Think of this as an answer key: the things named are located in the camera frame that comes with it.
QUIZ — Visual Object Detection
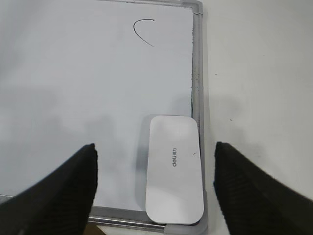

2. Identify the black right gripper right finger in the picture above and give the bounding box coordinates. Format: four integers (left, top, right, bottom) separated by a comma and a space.
214, 142, 313, 235

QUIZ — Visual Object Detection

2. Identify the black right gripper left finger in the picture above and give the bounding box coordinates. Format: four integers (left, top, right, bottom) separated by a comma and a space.
0, 143, 98, 235

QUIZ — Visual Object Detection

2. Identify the white rectangular whiteboard eraser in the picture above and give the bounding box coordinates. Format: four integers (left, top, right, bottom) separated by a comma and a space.
145, 116, 204, 225

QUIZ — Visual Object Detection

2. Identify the aluminium framed whiteboard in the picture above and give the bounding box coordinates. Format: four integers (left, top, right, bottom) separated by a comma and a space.
0, 0, 207, 235

